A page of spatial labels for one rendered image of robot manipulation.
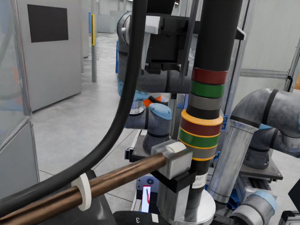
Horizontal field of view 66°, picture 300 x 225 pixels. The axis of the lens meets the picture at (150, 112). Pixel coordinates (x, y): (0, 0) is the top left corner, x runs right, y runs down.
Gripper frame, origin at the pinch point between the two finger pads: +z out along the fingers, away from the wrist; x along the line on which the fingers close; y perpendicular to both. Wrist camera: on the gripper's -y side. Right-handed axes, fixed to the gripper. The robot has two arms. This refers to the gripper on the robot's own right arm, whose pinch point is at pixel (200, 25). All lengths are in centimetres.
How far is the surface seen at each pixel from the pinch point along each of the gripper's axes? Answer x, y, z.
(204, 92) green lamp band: 0.5, 5.7, 3.9
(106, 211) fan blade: 8.4, 28.2, -5.4
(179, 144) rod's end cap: 2.4, 11.1, 4.0
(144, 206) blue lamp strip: -6, 55, -31
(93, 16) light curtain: -16, 5, -585
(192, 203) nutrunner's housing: -0.3, 19.0, 4.1
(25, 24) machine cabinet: 92, 22, -381
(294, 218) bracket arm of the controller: -60, 62, -22
